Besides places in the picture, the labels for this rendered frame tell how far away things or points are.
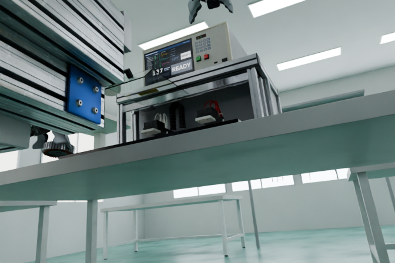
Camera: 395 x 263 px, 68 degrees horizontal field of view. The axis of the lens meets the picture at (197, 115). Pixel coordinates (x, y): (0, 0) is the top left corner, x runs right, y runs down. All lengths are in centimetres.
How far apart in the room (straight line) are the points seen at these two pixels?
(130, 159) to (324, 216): 668
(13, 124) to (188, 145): 39
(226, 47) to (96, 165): 70
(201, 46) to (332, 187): 629
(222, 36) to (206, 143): 67
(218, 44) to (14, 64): 95
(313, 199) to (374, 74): 317
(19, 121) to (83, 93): 11
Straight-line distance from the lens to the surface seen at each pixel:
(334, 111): 69
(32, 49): 51
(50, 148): 118
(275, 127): 69
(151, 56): 144
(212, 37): 132
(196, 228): 814
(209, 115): 107
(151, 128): 118
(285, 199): 742
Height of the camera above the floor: 55
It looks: 18 degrees up
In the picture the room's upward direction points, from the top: 5 degrees counter-clockwise
